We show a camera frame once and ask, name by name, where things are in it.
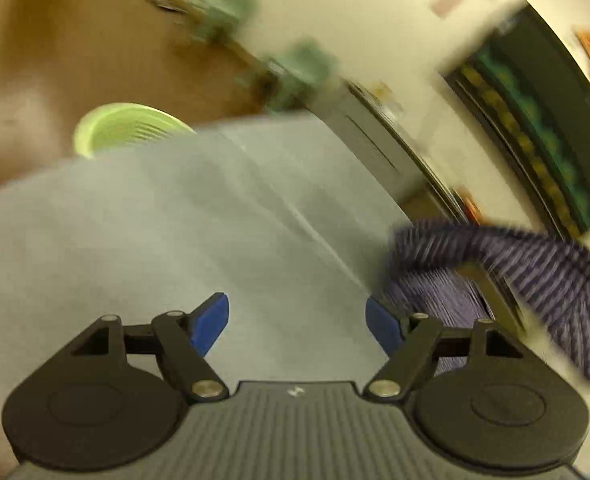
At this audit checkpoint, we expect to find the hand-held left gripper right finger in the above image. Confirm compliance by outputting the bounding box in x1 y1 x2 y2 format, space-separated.
363 297 524 402

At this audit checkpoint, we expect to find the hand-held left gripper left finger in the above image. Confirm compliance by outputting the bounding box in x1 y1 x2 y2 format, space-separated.
71 292 230 404

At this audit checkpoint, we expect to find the blue plaid shirt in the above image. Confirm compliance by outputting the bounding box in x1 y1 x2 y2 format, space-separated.
382 222 590 382

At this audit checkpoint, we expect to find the grey television cabinet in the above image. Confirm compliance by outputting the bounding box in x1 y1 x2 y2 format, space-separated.
312 79 483 228

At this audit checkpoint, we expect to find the light green plastic basket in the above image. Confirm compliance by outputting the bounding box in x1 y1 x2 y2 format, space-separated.
72 102 197 160

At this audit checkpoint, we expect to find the green plastic child chair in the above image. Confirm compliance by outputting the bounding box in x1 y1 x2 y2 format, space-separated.
189 0 259 45
266 39 337 112

